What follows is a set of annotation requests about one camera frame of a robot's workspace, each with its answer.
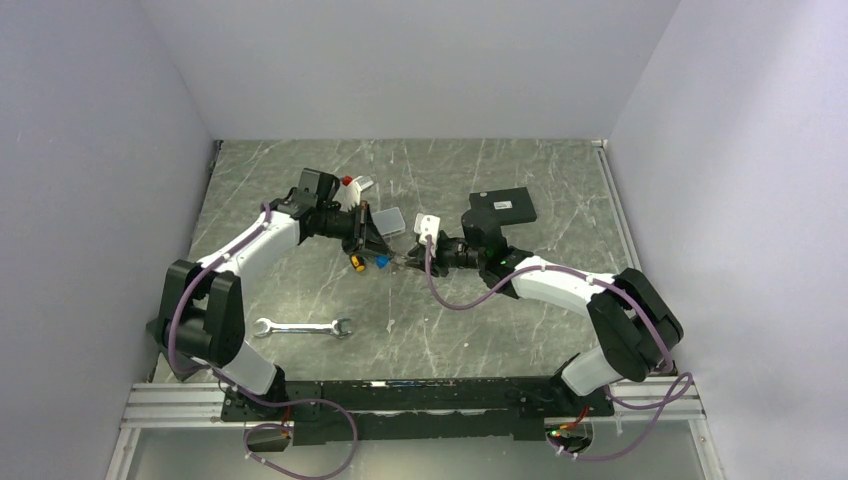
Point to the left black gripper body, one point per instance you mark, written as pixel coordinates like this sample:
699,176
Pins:
338,224

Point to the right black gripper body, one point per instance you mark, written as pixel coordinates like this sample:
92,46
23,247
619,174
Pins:
457,253

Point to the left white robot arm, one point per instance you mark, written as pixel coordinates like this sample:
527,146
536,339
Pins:
201,321

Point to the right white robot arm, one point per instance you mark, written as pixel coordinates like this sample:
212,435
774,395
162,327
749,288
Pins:
634,327

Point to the small grey white box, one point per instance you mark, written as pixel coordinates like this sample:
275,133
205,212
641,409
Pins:
389,222

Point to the yellow black screwdriver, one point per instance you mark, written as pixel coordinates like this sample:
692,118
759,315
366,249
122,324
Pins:
357,263

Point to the black flat plate right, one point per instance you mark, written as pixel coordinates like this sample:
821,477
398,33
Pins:
512,206

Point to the silver open-end wrench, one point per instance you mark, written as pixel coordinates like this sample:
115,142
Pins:
338,328

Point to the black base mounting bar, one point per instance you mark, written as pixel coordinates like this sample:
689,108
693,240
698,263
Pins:
330,411

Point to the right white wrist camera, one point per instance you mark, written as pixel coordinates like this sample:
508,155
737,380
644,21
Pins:
427,227

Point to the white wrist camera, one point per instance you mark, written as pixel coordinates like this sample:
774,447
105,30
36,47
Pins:
351,189
427,227

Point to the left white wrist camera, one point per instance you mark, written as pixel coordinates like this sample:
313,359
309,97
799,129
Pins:
351,189

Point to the aluminium rail frame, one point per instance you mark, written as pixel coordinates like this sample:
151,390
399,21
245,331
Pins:
668,398

